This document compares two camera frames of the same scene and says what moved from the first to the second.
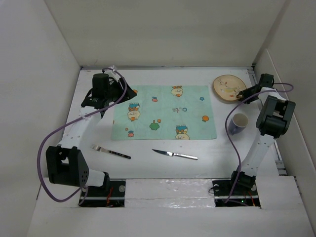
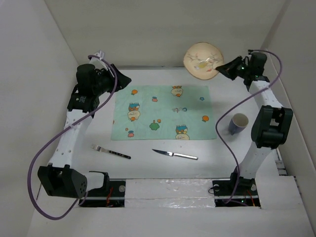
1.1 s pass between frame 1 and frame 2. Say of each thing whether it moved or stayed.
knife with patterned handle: stayed
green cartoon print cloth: stayed
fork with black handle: stayed
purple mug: stayed
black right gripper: moved
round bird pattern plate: moved
